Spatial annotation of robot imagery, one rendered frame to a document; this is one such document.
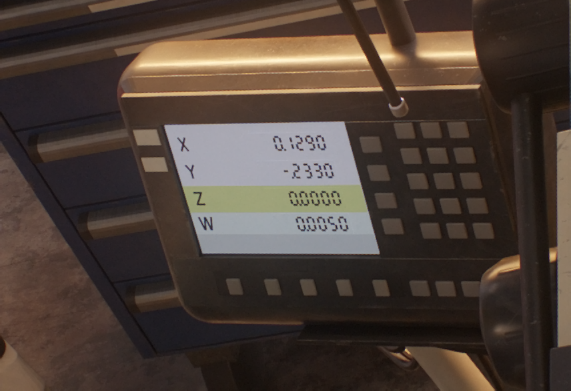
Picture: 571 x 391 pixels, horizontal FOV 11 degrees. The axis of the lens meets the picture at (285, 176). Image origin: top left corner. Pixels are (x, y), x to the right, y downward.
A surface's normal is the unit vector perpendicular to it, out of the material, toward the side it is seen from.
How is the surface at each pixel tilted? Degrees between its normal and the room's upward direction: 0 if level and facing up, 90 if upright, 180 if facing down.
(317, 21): 90
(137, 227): 90
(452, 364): 49
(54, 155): 90
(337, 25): 90
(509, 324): 38
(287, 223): 70
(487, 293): 25
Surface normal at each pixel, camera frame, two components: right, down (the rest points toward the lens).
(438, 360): -0.18, 0.17
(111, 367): -0.37, -0.64
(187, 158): -0.40, 0.51
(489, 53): -0.67, 0.21
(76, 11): -0.11, 0.75
